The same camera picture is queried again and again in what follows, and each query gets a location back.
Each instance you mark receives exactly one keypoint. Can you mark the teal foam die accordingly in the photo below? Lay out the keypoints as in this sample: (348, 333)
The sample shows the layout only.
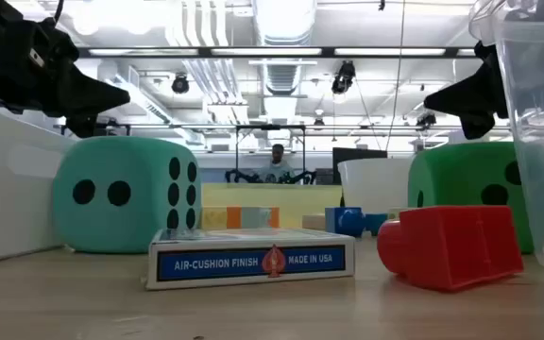
(111, 226)

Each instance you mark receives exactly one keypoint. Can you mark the black background station frame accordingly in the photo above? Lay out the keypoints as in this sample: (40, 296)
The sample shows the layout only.
(270, 127)

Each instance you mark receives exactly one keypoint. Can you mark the mint small toy block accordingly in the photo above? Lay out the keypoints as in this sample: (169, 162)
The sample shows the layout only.
(254, 218)

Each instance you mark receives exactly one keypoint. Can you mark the orange curved toy block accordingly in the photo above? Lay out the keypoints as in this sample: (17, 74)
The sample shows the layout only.
(233, 217)

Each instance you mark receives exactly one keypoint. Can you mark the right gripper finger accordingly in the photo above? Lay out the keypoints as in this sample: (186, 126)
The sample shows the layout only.
(475, 126)
(465, 99)

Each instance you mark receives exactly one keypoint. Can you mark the person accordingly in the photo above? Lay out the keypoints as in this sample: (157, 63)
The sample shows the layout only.
(277, 171)

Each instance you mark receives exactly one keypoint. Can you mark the yellow translucent bin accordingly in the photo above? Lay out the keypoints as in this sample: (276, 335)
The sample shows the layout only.
(295, 198)

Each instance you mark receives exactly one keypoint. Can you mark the black overhead camera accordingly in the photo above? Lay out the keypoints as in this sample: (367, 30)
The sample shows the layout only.
(345, 73)

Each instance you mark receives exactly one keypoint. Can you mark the black ceiling spotlight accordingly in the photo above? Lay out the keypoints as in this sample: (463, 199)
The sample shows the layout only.
(180, 85)
(426, 119)

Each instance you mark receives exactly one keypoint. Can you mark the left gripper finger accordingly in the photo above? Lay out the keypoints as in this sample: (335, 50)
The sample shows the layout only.
(92, 96)
(81, 125)

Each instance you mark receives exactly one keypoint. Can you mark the dark blue toy block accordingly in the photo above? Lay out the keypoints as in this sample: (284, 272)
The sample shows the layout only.
(343, 222)

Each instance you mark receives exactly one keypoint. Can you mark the teal toy block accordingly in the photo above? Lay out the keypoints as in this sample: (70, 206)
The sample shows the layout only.
(376, 223)

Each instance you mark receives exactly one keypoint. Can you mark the playing card box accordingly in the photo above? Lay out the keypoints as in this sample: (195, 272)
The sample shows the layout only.
(215, 263)

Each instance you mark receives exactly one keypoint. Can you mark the white round cup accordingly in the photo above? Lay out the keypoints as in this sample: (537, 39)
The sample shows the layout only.
(376, 184)

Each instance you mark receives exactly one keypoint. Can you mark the green foam die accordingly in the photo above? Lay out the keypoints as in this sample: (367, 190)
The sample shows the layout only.
(456, 175)

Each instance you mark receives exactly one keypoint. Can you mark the small tan square dish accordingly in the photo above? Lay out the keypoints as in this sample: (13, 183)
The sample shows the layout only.
(313, 222)

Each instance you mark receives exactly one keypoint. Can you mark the red stepped toy block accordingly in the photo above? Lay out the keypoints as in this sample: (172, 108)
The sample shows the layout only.
(451, 245)

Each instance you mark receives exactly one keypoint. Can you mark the green small toy block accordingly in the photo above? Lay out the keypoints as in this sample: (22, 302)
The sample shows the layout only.
(397, 213)

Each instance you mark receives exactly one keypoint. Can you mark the black overhead crossbar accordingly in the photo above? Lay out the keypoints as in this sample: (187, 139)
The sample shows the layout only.
(328, 52)

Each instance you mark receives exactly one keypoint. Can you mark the yellow small toy block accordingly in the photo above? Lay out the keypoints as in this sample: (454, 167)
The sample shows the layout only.
(214, 218)

